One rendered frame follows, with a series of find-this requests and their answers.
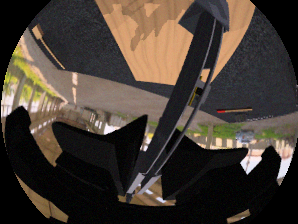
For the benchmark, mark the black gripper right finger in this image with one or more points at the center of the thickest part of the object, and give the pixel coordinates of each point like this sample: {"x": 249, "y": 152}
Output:
{"x": 189, "y": 162}

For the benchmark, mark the light brown wooden board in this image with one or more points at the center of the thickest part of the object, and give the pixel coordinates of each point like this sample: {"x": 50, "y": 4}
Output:
{"x": 155, "y": 45}

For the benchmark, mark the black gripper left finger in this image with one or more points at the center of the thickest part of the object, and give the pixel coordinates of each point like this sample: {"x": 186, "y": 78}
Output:
{"x": 117, "y": 151}

